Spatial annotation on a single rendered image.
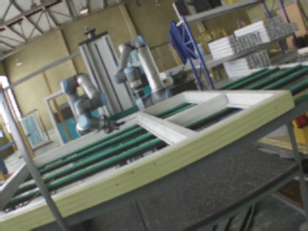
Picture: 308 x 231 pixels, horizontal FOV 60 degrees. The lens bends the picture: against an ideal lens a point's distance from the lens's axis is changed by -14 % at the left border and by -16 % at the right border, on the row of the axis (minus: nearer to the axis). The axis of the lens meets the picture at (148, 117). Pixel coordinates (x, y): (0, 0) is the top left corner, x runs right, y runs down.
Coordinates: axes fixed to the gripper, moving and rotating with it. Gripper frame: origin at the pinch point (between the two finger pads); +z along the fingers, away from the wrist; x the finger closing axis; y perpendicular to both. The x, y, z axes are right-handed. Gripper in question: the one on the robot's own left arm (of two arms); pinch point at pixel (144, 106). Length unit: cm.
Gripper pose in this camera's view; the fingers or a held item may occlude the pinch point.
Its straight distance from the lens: 247.3
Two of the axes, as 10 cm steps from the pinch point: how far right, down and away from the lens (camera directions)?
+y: -9.1, 4.0, -1.3
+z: 3.8, 9.1, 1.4
